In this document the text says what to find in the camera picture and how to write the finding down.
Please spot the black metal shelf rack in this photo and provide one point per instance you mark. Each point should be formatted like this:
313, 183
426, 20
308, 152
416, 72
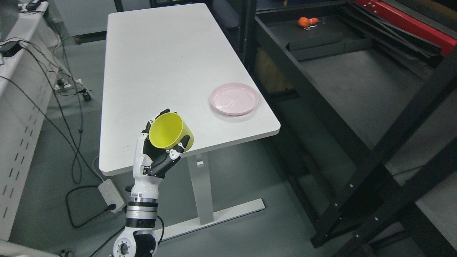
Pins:
336, 93

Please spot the red metal beam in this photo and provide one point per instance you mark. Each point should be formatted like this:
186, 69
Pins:
427, 19

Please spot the white table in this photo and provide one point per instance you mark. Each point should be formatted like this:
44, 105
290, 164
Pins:
173, 58

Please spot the white side desk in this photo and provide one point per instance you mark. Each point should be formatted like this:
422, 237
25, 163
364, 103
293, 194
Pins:
25, 94

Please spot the pink plastic plate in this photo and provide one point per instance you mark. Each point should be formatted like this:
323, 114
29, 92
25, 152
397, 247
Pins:
234, 99

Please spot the black power adapter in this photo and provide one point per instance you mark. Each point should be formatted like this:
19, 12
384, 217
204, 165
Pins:
32, 5
9, 49

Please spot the white power strip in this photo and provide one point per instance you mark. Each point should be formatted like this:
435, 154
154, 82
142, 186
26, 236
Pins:
111, 195

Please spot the yellow plastic cup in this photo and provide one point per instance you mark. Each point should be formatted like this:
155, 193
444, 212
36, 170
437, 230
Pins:
168, 130

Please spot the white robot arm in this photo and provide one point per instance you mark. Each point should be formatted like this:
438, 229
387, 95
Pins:
138, 238

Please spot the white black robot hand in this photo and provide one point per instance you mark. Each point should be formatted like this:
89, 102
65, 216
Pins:
151, 163

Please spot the orange toy on shelf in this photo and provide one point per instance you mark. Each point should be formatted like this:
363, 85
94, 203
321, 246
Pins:
306, 23

